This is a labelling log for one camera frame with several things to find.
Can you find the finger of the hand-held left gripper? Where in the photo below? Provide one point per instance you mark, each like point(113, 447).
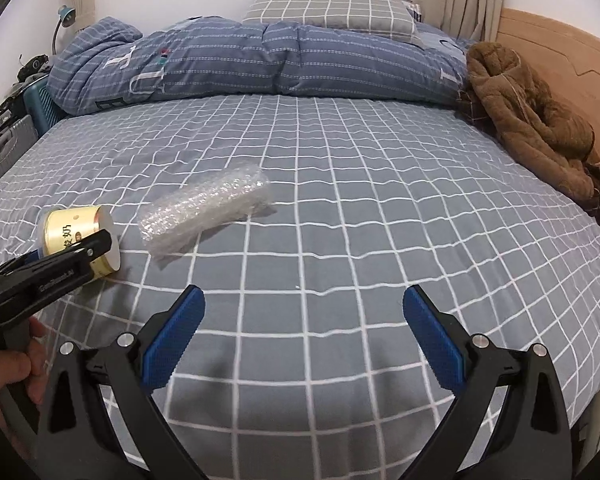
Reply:
point(80, 257)

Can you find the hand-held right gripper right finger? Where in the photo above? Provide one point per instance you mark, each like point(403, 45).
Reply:
point(435, 340)

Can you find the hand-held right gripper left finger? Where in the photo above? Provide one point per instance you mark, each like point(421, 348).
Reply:
point(172, 340)

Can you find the yellow yogurt cup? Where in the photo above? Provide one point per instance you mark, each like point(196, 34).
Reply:
point(60, 225)

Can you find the clear bubble wrap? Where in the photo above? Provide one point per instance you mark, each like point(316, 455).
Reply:
point(205, 205)

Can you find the person's left hand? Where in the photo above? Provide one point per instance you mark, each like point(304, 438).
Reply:
point(5, 367)

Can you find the grey checked bed sheet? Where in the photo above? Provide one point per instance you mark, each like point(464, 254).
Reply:
point(330, 260)

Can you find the grey suitcase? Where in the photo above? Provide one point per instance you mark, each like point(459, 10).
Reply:
point(10, 135)

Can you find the teal suitcase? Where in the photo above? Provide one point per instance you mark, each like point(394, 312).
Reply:
point(42, 107)

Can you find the black tangled gadget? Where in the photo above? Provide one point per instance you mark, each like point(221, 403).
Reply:
point(32, 67)

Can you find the blue desk lamp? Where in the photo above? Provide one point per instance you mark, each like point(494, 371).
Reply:
point(67, 15)

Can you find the brown fleece jacket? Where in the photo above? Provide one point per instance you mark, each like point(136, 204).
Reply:
point(520, 110)

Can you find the blue striped duvet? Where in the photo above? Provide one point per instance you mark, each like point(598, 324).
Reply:
point(280, 60)

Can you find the wooden headboard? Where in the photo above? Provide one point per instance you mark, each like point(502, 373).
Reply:
point(580, 60)

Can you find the grey checked pillow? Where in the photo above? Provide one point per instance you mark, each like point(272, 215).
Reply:
point(330, 10)

